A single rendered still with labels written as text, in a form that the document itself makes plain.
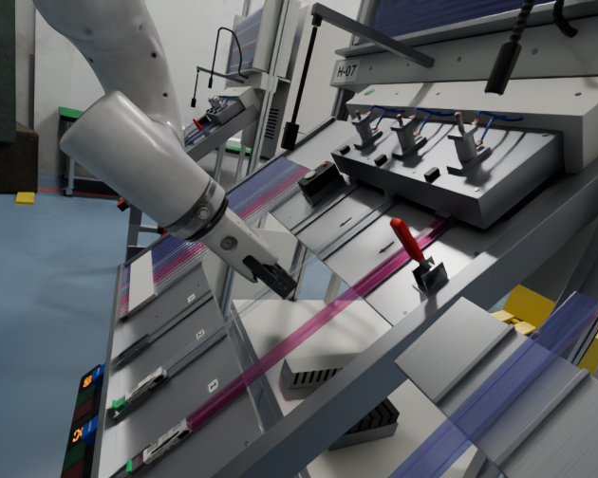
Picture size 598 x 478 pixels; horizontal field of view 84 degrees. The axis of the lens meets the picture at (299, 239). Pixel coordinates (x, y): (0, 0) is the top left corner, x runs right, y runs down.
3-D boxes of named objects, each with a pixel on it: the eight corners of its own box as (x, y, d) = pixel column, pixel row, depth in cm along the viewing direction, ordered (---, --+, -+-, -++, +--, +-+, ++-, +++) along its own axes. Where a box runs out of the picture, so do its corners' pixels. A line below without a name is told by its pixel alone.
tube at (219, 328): (119, 413, 47) (113, 410, 47) (120, 405, 48) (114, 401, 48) (390, 204, 53) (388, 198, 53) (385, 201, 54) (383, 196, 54)
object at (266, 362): (135, 477, 39) (126, 472, 38) (136, 466, 40) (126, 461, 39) (458, 217, 44) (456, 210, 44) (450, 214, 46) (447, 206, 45)
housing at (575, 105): (583, 214, 43) (582, 114, 35) (365, 155, 84) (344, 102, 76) (626, 178, 44) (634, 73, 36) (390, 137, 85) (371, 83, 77)
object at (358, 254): (411, 353, 39) (398, 328, 36) (252, 200, 94) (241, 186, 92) (605, 189, 43) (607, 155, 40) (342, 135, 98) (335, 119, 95)
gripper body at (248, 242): (229, 201, 38) (289, 257, 44) (212, 181, 46) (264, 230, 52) (181, 248, 38) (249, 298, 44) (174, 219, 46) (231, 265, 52)
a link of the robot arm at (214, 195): (216, 185, 37) (235, 202, 39) (204, 169, 44) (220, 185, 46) (163, 239, 37) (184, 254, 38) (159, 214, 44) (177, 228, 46)
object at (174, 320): (124, 578, 33) (100, 571, 32) (134, 274, 89) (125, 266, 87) (277, 450, 35) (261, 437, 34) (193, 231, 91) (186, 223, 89)
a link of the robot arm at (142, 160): (165, 202, 46) (156, 239, 38) (73, 128, 38) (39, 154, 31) (210, 163, 44) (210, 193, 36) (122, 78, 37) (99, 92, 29)
